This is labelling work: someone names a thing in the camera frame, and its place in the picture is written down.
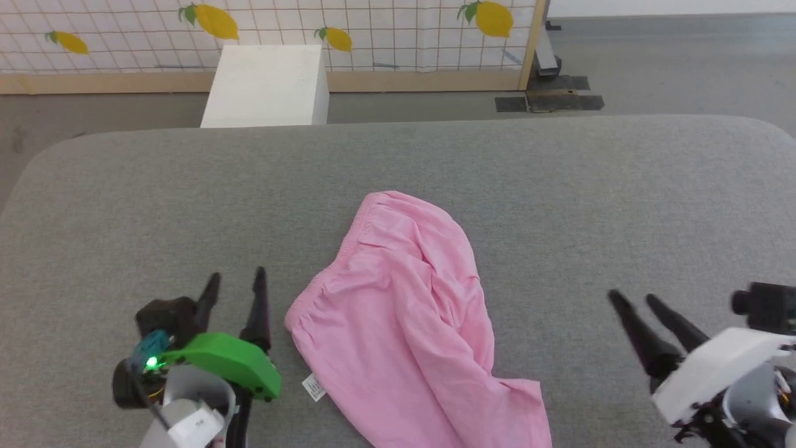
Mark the black metal stand foot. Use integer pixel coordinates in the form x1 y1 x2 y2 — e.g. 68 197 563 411
534 19 564 79

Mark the grey upholstered sofa surface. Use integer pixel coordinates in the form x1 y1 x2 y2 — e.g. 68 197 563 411
0 114 796 448

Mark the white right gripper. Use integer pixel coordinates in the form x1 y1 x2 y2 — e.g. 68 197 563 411
608 290 796 425

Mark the lemon print screen wooden frame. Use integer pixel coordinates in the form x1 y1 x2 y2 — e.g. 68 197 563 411
0 0 549 96

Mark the pink garment with white label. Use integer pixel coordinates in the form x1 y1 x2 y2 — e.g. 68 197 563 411
284 190 553 448

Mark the white rectangular box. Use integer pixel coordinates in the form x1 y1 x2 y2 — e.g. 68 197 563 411
200 44 330 128

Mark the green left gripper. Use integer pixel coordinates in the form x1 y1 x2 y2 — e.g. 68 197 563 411
159 267 282 401

